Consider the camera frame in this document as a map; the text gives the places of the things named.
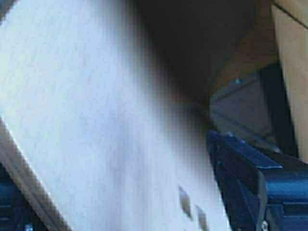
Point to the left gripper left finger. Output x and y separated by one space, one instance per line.
16 214

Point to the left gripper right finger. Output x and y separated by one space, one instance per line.
261 190

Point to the wooden chair with square cutouts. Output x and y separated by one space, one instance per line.
91 129

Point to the long wooden window counter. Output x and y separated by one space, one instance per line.
279 33

